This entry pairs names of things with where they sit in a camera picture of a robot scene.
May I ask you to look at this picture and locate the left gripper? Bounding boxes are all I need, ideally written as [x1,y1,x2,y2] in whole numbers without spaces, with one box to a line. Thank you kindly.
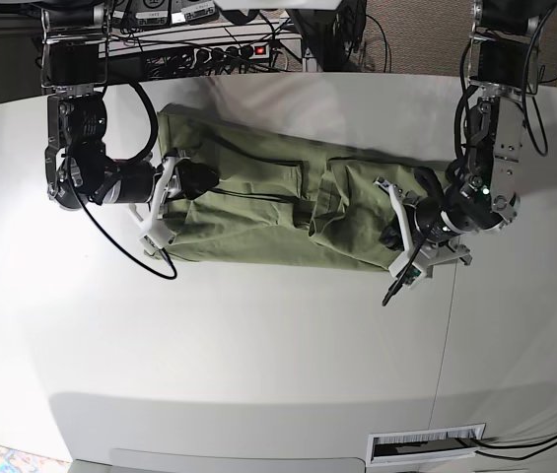
[379,197,455,251]

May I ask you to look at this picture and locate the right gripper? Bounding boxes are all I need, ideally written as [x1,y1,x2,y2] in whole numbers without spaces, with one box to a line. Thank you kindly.
[104,161,220,204]

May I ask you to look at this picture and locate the green T-shirt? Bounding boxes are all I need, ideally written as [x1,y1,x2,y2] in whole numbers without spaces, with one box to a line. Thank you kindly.
[158,104,427,272]

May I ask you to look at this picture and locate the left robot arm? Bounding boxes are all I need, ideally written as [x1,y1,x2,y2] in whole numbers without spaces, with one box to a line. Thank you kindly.
[380,1,557,256]

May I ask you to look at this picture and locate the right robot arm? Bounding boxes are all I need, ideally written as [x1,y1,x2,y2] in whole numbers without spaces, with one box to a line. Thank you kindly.
[39,1,220,210]

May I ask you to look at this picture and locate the black power strip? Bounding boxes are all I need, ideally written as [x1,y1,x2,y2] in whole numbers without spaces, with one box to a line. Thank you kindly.
[187,43,271,62]

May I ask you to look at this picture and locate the devices on back shelf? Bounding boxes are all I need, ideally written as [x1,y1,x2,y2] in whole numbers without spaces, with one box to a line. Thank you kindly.
[111,0,219,30]

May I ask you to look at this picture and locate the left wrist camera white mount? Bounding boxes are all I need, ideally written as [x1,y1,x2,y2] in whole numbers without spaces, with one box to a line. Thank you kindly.
[374,176,474,288]

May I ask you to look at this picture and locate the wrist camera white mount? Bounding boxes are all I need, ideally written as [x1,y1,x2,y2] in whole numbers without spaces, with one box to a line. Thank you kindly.
[128,153,188,256]
[374,176,474,288]

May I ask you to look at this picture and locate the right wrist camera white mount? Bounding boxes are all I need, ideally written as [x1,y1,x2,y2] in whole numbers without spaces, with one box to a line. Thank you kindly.
[128,153,188,256]

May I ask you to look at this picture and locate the white table leg frame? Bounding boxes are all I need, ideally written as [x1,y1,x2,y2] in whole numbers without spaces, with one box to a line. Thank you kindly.
[275,10,320,73]

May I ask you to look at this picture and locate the table cable grommet slot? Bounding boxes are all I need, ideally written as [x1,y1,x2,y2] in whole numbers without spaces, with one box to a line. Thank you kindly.
[366,424,486,467]

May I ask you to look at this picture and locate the black cables at grommet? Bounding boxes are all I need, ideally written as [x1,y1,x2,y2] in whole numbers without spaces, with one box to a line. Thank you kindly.
[472,418,557,462]

